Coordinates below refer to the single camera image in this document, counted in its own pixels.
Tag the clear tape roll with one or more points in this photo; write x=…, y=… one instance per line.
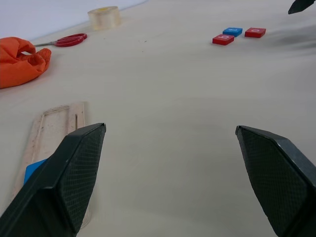
x=105, y=18

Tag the crumpled orange cloth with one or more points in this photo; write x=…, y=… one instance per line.
x=17, y=61

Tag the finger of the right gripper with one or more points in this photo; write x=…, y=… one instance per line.
x=300, y=6

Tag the blue letter t tile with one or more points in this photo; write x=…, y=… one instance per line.
x=232, y=31

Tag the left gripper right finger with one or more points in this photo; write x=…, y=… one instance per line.
x=276, y=177

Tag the red letter b tile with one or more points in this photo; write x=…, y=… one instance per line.
x=223, y=40

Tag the wooden letter tile tray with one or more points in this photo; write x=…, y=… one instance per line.
x=49, y=133

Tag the red letter o tile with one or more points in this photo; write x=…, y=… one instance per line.
x=255, y=32

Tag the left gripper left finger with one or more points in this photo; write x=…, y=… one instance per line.
x=74, y=168

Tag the blue letter o tile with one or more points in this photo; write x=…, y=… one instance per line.
x=33, y=170

